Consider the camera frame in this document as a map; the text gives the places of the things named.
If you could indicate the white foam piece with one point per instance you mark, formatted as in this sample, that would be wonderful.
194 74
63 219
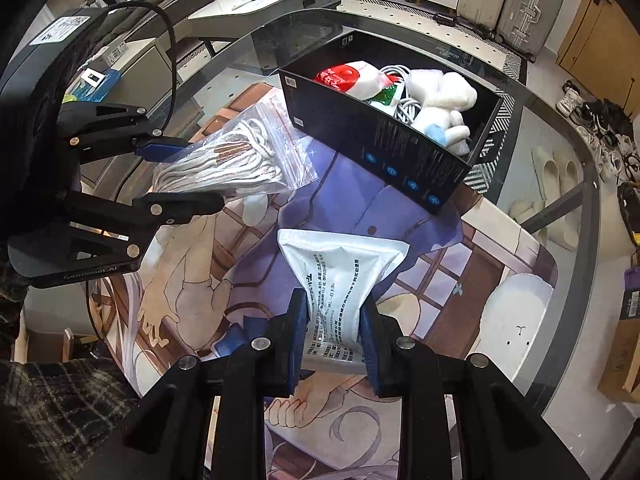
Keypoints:
434 88

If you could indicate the anime print desk mat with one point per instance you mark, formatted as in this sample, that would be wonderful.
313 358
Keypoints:
474 281

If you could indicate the green white snack packet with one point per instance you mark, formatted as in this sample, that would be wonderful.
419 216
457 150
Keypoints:
387 100

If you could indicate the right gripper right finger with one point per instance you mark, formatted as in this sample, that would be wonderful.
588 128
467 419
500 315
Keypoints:
449 403

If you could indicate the pair of beige slippers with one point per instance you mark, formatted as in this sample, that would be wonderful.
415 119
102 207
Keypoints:
556 175

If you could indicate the black cardboard box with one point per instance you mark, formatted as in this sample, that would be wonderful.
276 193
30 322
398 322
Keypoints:
404 158

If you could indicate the white plastic packaging bag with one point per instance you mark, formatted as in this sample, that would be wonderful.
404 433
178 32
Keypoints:
338 272

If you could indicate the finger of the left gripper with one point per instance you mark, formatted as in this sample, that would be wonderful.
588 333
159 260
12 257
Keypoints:
92 131
81 237

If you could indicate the silver aluminium suitcase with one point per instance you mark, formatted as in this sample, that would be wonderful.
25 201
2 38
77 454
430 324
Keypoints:
525 25

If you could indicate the red white balloon glue bag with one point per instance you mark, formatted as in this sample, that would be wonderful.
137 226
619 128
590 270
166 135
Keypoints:
358 79

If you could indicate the white plush toy keychain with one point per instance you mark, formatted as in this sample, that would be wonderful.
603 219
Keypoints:
444 127

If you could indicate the grey cabinet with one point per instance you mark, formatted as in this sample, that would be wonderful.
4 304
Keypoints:
133 73

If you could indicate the grey white coffee table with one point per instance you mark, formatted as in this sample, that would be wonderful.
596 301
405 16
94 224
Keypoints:
228 20

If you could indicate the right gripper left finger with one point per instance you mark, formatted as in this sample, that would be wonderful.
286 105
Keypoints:
206 418

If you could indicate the wooden door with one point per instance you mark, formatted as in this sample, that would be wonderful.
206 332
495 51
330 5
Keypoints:
601 51

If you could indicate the open cardboard box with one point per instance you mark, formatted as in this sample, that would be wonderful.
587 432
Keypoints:
620 379

